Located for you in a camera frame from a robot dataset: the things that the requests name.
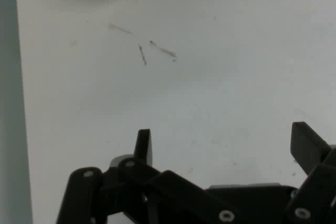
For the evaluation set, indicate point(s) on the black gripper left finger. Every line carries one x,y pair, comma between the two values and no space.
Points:
126,195

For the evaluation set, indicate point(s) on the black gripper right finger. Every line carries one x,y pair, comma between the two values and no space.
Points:
309,148

